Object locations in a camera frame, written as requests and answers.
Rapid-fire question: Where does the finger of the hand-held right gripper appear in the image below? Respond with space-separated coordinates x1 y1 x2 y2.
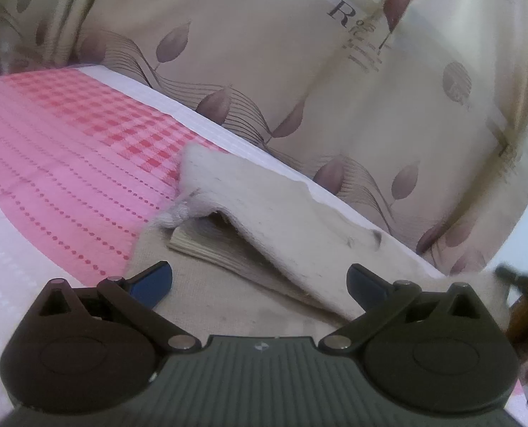
494 264 528 286

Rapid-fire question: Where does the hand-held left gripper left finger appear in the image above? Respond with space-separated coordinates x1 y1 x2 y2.
26 262 202 357

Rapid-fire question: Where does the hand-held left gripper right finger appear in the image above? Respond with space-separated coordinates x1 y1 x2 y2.
318 263 496 357

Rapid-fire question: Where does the small beige knit garment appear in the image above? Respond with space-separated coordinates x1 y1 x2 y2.
126 146 514 339

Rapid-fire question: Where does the pink checked bed sheet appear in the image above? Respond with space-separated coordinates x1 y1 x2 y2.
0 66 447 427

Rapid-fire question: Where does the beige leaf print curtain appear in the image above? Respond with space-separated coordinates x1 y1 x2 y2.
0 0 528 276

